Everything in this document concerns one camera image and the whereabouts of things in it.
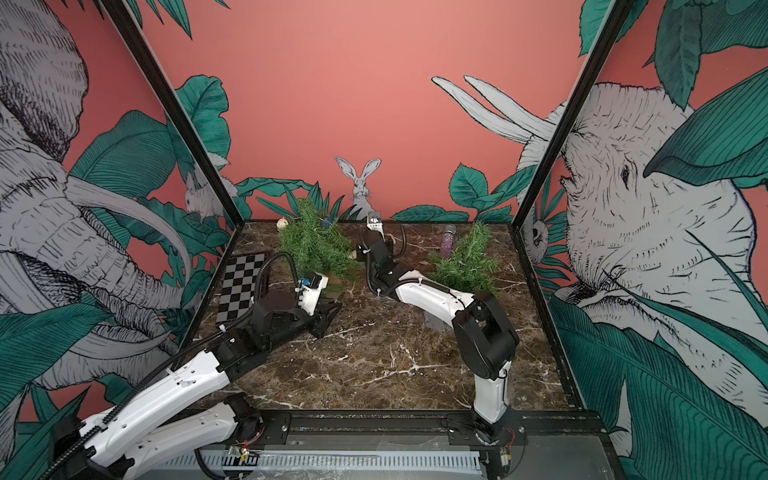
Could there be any green christmas tree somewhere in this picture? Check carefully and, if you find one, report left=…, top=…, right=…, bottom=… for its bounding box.
left=428, top=222, right=500, bottom=294
left=278, top=199, right=361, bottom=279

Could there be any rattan ball string light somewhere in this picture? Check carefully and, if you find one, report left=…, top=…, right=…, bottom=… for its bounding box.
left=278, top=218, right=356, bottom=263

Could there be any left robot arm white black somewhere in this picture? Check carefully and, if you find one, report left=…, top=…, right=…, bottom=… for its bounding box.
left=40, top=252, right=341, bottom=479

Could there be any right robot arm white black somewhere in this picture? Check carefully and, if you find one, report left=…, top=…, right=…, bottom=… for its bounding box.
left=357, top=229, right=521, bottom=446

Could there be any purple glitter tube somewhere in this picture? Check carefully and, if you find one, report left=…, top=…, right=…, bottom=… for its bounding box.
left=439, top=224, right=457, bottom=260

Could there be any black white checkerboard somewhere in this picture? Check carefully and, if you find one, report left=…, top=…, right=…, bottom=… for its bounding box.
left=216, top=251, right=267, bottom=324

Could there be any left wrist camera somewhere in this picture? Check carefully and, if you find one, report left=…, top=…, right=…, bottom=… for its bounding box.
left=297, top=273, right=329, bottom=316

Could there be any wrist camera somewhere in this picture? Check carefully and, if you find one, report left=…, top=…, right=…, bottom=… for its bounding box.
left=366, top=211, right=384, bottom=236
left=297, top=273, right=329, bottom=316

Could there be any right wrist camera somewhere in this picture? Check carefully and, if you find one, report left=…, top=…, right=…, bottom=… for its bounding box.
left=366, top=211, right=384, bottom=236

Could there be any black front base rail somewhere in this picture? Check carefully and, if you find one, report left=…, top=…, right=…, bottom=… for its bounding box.
left=255, top=409, right=609, bottom=449

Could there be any white slotted cable duct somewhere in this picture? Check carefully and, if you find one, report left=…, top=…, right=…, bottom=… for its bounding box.
left=149, top=449, right=483, bottom=473

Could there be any left black frame post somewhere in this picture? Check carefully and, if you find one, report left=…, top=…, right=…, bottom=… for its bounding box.
left=98, top=0, right=244, bottom=228

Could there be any black frame post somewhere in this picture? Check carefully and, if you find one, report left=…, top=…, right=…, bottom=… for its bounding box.
left=98, top=0, right=244, bottom=228
left=511, top=0, right=636, bottom=229

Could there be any right black frame post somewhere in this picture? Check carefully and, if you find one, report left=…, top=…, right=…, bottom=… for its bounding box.
left=511, top=0, right=636, bottom=229

